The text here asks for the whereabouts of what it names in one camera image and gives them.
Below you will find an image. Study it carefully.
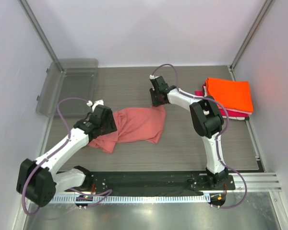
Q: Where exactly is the salmon pink t shirt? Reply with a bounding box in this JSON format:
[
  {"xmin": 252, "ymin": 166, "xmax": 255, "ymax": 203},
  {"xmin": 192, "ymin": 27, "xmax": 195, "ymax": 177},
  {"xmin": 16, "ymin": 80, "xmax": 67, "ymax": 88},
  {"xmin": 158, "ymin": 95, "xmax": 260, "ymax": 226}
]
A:
[{"xmin": 88, "ymin": 105, "xmax": 166, "ymax": 154}]

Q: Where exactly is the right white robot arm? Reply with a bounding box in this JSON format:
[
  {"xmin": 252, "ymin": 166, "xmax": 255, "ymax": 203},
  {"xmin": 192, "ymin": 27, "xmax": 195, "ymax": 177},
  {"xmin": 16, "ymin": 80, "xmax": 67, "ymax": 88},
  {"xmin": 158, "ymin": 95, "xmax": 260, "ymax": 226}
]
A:
[{"xmin": 149, "ymin": 75, "xmax": 228, "ymax": 190}]

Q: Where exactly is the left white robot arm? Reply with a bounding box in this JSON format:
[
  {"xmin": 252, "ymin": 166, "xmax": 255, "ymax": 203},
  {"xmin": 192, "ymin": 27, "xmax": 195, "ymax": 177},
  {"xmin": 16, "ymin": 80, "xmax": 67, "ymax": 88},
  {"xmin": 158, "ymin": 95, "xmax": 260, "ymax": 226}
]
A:
[{"xmin": 16, "ymin": 104, "xmax": 117, "ymax": 207}]

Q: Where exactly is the clear grey plastic bin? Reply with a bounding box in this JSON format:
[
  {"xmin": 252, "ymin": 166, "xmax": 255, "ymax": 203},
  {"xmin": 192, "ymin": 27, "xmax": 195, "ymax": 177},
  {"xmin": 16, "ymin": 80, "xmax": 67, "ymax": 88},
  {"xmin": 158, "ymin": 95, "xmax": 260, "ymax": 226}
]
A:
[{"xmin": 36, "ymin": 58, "xmax": 99, "ymax": 117}]

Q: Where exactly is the magenta folded t shirt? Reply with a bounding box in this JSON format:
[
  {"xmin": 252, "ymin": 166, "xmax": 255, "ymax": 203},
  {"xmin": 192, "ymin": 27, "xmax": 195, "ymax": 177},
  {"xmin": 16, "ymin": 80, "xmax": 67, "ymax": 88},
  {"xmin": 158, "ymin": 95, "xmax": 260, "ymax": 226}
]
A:
[{"xmin": 195, "ymin": 91, "xmax": 249, "ymax": 121}]

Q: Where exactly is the orange folded t shirt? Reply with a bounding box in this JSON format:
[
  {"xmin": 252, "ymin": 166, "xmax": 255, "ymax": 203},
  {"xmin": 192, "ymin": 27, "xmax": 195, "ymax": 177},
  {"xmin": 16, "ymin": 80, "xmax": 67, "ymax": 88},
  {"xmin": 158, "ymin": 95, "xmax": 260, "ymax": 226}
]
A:
[{"xmin": 205, "ymin": 78, "xmax": 253, "ymax": 114}]

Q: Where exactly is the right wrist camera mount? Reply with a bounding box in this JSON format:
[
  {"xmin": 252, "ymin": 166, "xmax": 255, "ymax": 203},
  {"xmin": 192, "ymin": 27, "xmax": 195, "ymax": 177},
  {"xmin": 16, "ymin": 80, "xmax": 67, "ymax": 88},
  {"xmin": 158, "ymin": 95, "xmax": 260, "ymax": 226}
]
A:
[{"xmin": 149, "ymin": 75, "xmax": 156, "ymax": 80}]

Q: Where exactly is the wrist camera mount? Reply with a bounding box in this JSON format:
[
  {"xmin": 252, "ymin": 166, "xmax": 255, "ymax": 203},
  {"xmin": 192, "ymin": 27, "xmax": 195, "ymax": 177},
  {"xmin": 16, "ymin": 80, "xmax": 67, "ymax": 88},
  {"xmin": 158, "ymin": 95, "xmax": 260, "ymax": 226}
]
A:
[
  {"xmin": 149, "ymin": 75, "xmax": 156, "ymax": 80},
  {"xmin": 86, "ymin": 100, "xmax": 104, "ymax": 112}
]

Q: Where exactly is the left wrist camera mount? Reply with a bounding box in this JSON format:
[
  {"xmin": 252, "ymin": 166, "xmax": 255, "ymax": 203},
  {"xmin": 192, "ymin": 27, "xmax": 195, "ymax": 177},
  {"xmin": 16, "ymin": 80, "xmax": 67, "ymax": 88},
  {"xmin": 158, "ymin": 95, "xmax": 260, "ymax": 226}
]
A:
[{"xmin": 86, "ymin": 100, "xmax": 104, "ymax": 112}]

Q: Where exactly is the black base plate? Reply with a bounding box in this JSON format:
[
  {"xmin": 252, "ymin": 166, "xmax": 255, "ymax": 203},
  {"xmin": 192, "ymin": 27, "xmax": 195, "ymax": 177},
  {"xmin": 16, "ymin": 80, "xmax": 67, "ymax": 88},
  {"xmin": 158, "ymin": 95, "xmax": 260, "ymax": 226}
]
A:
[{"xmin": 78, "ymin": 171, "xmax": 236, "ymax": 194}]

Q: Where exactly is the slotted white cable duct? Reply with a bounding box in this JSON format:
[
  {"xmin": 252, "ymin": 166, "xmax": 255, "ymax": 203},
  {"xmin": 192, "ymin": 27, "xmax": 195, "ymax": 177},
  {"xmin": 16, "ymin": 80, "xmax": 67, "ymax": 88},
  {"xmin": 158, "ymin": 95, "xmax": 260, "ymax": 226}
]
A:
[{"xmin": 50, "ymin": 194, "xmax": 210, "ymax": 204}]

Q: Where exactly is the aluminium frame rail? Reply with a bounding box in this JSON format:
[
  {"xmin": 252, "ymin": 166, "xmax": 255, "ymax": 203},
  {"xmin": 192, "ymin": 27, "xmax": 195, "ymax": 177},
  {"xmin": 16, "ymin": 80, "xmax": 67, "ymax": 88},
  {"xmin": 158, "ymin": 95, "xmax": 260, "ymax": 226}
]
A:
[{"xmin": 241, "ymin": 172, "xmax": 282, "ymax": 193}]

